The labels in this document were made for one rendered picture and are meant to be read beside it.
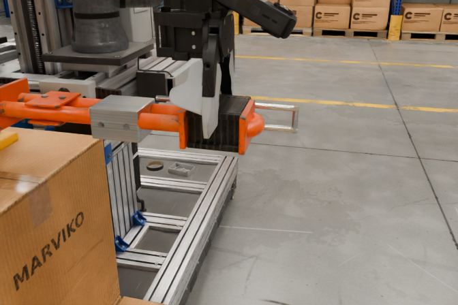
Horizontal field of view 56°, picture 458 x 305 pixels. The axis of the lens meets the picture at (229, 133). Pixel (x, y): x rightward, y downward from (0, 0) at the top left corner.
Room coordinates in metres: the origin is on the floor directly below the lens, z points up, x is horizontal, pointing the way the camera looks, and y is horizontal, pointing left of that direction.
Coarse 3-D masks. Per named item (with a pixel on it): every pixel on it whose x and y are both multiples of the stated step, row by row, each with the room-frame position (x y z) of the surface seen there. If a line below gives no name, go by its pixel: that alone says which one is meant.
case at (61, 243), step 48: (48, 144) 0.74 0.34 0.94; (96, 144) 0.76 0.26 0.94; (0, 192) 0.56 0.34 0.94; (48, 192) 0.61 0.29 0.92; (96, 192) 0.74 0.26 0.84; (0, 240) 0.50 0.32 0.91; (48, 240) 0.59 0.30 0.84; (96, 240) 0.72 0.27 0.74; (0, 288) 0.48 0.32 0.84; (48, 288) 0.57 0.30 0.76; (96, 288) 0.69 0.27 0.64
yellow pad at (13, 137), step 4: (0, 132) 0.75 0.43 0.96; (4, 132) 0.75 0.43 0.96; (8, 132) 0.75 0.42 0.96; (12, 132) 0.75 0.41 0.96; (16, 132) 0.76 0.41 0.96; (0, 136) 0.73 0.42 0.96; (4, 136) 0.73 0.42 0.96; (8, 136) 0.74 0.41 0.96; (12, 136) 0.74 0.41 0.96; (16, 136) 0.75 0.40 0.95; (0, 140) 0.72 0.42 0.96; (4, 140) 0.72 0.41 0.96; (8, 140) 0.73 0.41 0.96; (12, 140) 0.74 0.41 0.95; (16, 140) 0.75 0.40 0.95; (0, 144) 0.71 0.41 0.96; (4, 144) 0.72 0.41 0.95; (8, 144) 0.73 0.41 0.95; (0, 148) 0.71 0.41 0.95
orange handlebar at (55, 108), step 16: (32, 96) 0.60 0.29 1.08; (48, 96) 0.58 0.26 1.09; (64, 96) 0.58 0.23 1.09; (0, 112) 0.56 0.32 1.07; (16, 112) 0.56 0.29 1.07; (32, 112) 0.55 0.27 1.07; (48, 112) 0.55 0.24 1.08; (64, 112) 0.54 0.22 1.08; (80, 112) 0.54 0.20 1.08; (160, 112) 0.55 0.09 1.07; (176, 112) 0.55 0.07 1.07; (144, 128) 0.52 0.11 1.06; (160, 128) 0.51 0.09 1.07; (176, 128) 0.51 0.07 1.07; (256, 128) 0.50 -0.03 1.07
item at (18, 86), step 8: (0, 80) 0.64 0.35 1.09; (8, 80) 0.64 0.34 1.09; (16, 80) 0.61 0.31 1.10; (24, 80) 0.62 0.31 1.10; (0, 88) 0.58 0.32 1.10; (8, 88) 0.59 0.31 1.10; (16, 88) 0.61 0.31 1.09; (24, 88) 0.62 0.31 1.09; (0, 96) 0.57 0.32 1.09; (8, 96) 0.59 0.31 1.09; (16, 96) 0.60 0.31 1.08; (0, 120) 0.56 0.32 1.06; (8, 120) 0.58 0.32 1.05; (16, 120) 0.59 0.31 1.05; (0, 128) 0.56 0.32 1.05
